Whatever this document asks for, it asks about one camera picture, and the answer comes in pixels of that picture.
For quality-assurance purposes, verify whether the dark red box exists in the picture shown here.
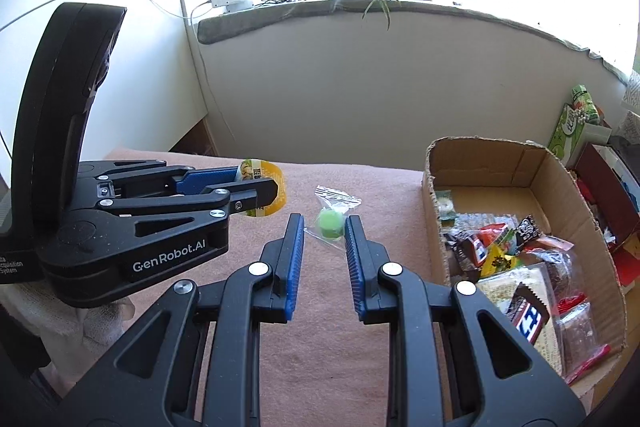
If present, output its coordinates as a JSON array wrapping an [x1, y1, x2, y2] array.
[[574, 143, 639, 251]]

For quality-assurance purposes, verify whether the white gloved left hand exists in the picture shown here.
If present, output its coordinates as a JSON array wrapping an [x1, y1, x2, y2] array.
[[1, 281, 136, 395]]

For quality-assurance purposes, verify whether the Snickers bar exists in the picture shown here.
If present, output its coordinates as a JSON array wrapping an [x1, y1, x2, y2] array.
[[506, 283, 550, 346], [445, 229, 488, 274]]

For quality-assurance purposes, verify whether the white lace cloth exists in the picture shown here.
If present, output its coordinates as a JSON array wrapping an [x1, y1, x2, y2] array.
[[616, 70, 640, 145]]

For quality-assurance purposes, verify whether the green snack bag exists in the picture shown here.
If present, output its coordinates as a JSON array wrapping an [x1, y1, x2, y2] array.
[[547, 84, 612, 168]]

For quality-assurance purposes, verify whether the black white candy packet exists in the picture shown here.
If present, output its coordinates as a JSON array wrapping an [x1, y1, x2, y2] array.
[[515, 215, 541, 251]]

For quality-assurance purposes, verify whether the small yellow candy packet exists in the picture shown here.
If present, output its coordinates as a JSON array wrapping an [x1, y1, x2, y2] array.
[[480, 244, 522, 279]]

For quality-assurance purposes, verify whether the white cable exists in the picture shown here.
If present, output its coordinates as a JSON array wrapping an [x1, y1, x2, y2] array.
[[114, 0, 239, 148]]

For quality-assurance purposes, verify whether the green candy clear wrapper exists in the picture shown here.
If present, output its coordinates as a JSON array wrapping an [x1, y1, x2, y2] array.
[[305, 185, 362, 249]]

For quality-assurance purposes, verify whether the orange blue triangular snack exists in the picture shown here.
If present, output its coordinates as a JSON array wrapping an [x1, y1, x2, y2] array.
[[476, 223, 518, 255]]

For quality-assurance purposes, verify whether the pink table cloth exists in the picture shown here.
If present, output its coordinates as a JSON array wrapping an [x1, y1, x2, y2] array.
[[102, 146, 452, 427]]

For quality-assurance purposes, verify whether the brown cardboard box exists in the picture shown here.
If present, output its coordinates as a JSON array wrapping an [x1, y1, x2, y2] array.
[[422, 136, 627, 401]]

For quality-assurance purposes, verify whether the white ring mint packet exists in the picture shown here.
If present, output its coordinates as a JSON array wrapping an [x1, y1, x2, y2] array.
[[435, 190, 457, 221]]

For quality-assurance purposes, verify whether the white power box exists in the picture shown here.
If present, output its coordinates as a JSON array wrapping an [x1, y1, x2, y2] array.
[[210, 0, 254, 13]]

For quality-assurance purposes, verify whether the pale cracker packet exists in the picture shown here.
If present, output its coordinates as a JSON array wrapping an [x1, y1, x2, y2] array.
[[477, 262, 564, 376]]

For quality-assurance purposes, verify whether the clear bag dark snack red-edged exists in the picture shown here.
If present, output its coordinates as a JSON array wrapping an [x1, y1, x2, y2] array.
[[558, 300, 611, 385]]

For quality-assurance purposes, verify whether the yellow green triangular snack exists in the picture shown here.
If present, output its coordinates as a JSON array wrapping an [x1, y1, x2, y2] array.
[[235, 158, 286, 218]]

